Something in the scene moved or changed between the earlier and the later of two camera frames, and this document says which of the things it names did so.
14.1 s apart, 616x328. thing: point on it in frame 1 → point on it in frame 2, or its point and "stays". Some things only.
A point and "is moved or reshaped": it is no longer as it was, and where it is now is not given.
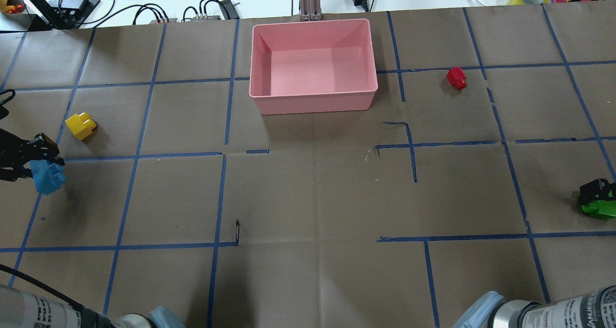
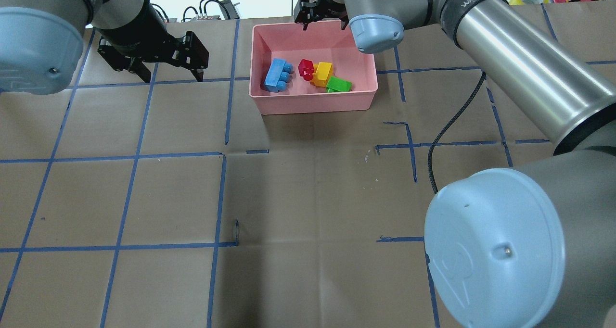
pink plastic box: (312, 66) stays
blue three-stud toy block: (48, 178) → (278, 76)
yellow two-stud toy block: (81, 125) → (322, 74)
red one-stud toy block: (457, 78) → (306, 69)
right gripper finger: (599, 189) → (303, 12)
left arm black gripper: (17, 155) → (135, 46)
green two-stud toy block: (608, 207) is moved or reshaped
